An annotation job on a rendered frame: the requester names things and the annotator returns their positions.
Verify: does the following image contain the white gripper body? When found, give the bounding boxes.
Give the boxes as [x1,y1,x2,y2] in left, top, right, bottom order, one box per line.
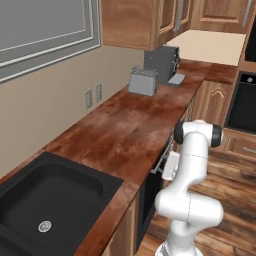
[162,151,181,182]

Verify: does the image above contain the black dishwasher door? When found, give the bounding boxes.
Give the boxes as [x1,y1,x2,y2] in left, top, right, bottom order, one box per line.
[135,132,176,253]

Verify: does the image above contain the wooden drawer under oven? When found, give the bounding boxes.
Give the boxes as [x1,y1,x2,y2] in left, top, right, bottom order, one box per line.
[213,127,256,164]

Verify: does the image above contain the wooden base cupboards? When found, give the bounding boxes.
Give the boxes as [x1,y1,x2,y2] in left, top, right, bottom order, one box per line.
[179,80,235,128]

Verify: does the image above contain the wooden cupboard under sink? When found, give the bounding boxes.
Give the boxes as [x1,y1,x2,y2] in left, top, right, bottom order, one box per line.
[101,195,140,256]

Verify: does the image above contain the grey toaster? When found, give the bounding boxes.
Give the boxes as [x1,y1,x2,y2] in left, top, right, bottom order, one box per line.
[127,65,159,97]

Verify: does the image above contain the dark grey coffee machine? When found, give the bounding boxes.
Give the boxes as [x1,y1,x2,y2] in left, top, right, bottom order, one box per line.
[143,45,186,88]

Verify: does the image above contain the black kitchen sink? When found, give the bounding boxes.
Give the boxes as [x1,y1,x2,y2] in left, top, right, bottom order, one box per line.
[0,151,125,256]

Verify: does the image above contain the black built-in microwave oven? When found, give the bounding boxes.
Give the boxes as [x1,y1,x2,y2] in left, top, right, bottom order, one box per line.
[243,30,256,63]

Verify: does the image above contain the grey framed window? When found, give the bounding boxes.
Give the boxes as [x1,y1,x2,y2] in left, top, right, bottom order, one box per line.
[0,0,102,83]

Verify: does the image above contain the silver dishwasher door handle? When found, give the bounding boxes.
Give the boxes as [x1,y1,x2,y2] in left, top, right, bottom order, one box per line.
[150,134,176,175]

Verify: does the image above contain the grey wall socket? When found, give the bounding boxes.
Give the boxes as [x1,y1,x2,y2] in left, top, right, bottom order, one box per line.
[84,87,94,110]
[94,82,104,104]

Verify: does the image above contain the wooden wall cupboards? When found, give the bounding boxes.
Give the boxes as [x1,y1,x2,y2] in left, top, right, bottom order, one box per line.
[101,0,256,52]

